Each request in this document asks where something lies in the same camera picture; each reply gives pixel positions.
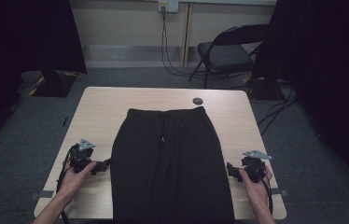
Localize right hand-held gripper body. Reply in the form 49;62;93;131
241;149;272;184

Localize black floor cables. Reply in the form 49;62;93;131
256;80;301;137

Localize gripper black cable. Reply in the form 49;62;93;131
250;167;274;216
55;146;75;224

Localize black folding chair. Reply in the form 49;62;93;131
188;23;270;90

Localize wooden wall strip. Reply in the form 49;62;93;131
180;2;194;67

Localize black stand base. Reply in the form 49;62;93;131
244;76;286;102

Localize white wall socket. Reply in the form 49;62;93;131
158;0;180;13

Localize black base with yellow tape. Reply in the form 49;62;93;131
27;70;79;98

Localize dark curtain with stand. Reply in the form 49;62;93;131
253;0;349;198

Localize black pants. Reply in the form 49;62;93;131
110;105;236;224

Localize black socket cable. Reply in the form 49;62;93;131
161;7;208;79

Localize person's right hand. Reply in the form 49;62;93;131
238;165;273;208

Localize grey tape strip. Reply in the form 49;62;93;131
29;189;55;201
271;188;289;198

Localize person's left hand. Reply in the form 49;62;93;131
58;161;97;200

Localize large dark curtain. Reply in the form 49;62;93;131
0;0;88;157

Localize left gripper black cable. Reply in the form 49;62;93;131
55;146;75;224

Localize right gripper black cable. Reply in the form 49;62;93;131
250;167;274;216

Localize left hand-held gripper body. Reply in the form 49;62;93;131
69;138;96;174

